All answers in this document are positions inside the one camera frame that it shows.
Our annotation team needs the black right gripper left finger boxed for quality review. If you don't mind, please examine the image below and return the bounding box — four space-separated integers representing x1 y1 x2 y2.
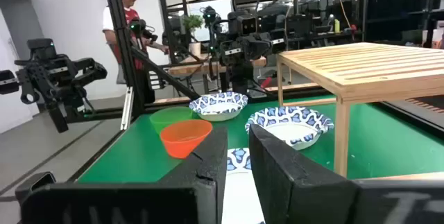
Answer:
157 126 229 224

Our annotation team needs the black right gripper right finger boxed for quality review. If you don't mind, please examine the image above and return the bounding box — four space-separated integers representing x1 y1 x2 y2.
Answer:
249 123 358 224

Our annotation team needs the blue patterned paper bowl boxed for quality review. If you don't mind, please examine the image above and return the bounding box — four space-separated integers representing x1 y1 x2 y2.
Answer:
189 91 249 122
221 147 266 224
244 105 335 151

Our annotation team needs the orange plastic bowl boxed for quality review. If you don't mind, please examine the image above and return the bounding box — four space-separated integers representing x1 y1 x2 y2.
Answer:
160 119 214 159

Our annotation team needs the green plastic bowl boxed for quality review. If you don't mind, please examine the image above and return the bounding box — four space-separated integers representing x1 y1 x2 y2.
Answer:
149 106 194 135

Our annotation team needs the black robot arm with gripper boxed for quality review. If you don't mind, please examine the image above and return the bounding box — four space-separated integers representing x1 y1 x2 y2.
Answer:
0 37 108 134

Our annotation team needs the slatted wooden shelf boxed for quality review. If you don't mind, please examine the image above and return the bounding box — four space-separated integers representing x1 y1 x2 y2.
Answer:
276 42 444 178

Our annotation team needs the wooden work table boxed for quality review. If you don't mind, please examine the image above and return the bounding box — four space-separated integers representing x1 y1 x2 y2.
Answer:
168 54 268 78

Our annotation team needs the green potted plant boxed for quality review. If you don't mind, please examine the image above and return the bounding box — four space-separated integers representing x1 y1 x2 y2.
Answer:
182 14 206 58

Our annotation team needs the silver aluminium extrusion bar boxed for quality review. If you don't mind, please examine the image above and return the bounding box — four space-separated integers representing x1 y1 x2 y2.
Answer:
120 85 135 131

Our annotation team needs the black metal rack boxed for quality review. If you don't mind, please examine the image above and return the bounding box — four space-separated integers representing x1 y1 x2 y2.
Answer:
360 0 444 44

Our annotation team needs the person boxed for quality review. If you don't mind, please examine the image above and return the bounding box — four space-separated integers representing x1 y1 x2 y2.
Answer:
102 0 171 104

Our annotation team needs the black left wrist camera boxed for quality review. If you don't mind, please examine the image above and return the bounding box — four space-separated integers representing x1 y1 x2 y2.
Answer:
238 11 258 37

